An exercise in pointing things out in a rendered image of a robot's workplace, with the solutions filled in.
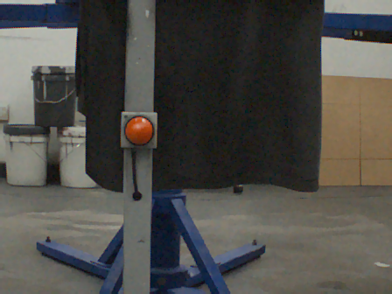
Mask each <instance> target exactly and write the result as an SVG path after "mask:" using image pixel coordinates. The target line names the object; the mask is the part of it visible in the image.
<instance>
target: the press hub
mask: <svg viewBox="0 0 392 294"><path fill-rule="evenodd" d="M151 198H152V199H156V200H157V215H156V216H155V218H154V220H153V222H152V225H151V232H150V288H153V289H159V294H164V289H171V288H178V287H187V284H188V279H190V272H189V269H188V268H187V267H186V266H185V265H183V264H180V263H179V260H180V243H181V234H180V232H179V231H178V229H177V227H176V226H175V225H176V224H175V222H174V221H173V219H172V217H171V216H170V215H169V205H170V200H173V199H182V201H183V203H184V204H185V206H186V194H185V193H184V192H183V190H167V191H161V192H152V195H151ZM188 288H189V289H192V290H196V291H199V292H203V293H205V292H204V291H202V290H200V289H195V288H193V287H188Z"/></svg>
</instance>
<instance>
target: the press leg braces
mask: <svg viewBox="0 0 392 294"><path fill-rule="evenodd" d="M157 208H158V202H157V200H156V199H151V225H152V222H153V220H154V218H155V216H156V215H157ZM169 215H170V216H171V218H172V219H173V221H174V222H175V224H176V225H175V226H176V227H177V229H178V231H179V232H180V234H181V236H182V238H183V240H184V241H185V244H186V245H187V248H188V249H189V251H190V253H191V254H192V258H193V260H194V261H195V262H196V264H191V265H190V267H193V268H199V271H200V274H201V275H202V276H203V278H204V279H205V282H206V284H207V286H208V289H209V290H210V292H211V294H231V292H230V291H229V289H228V286H227V285H226V283H225V280H224V278H223V277H222V275H221V273H220V271H219V269H218V266H217V265H219V264H220V263H221V262H215V261H214V259H213V257H212V255H211V254H210V251H209V250H208V248H207V246H206V243H205V242H204V240H203V238H202V237H201V234H200V232H199V230H198V229H197V228H196V225H195V224H194V222H193V220H192V218H191V215H190V214H189V213H188V211H187V209H186V207H185V204H184V203H183V201H182V199H170V205H169ZM90 262H91V263H95V264H97V265H100V266H102V267H107V268H111V269H110V271H109V272H108V274H107V277H106V279H105V281H104V282H103V285H102V287H101V288H100V291H99V293H98V294H118V292H119V290H120V288H121V286H122V285H123V225H122V226H121V227H120V229H119V230H118V232H117V233H116V234H115V236H114V237H113V239H112V241H111V242H110V243H109V244H108V246H107V247H106V248H105V250H104V251H103V253H102V255H101V256H100V257H99V258H98V260H93V261H90Z"/></svg>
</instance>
